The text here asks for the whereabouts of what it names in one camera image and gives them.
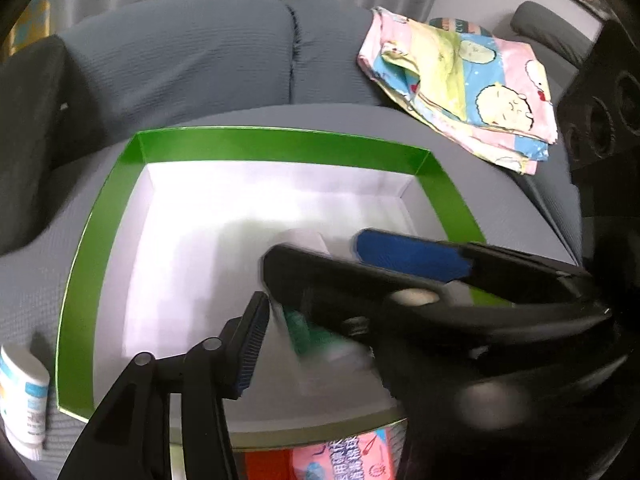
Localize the green patterned cushion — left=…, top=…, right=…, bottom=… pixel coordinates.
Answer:
left=429, top=16, right=481, bottom=31

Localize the grey armchair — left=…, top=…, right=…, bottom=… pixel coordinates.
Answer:
left=510, top=1, right=601, bottom=68

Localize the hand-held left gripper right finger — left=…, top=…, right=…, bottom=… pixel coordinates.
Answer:
left=382, top=355, right=626, bottom=480

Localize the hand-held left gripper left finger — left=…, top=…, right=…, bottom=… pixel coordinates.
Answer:
left=57, top=291, right=271, bottom=480

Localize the green cardboard box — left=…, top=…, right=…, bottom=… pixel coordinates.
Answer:
left=56, top=127, right=516, bottom=448

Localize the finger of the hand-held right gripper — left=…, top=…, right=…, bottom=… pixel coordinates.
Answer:
left=261, top=244, right=613, bottom=361
left=352, top=228, right=596, bottom=306

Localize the black cushion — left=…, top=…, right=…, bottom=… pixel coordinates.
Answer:
left=0, top=37, right=68, bottom=256

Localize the white bottle with blue label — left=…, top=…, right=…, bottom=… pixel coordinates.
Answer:
left=0, top=344, right=51, bottom=461

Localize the yellow patterned curtain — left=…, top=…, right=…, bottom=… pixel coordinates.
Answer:
left=10, top=0, right=53, bottom=56

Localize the folded cartoon printed cloth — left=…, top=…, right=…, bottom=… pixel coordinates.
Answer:
left=356, top=6, right=559, bottom=176

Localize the white bottle with green label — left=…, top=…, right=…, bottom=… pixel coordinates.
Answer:
left=272, top=229, right=376, bottom=401

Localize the pink and orange packet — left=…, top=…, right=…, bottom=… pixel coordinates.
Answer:
left=244, top=424, right=407, bottom=480

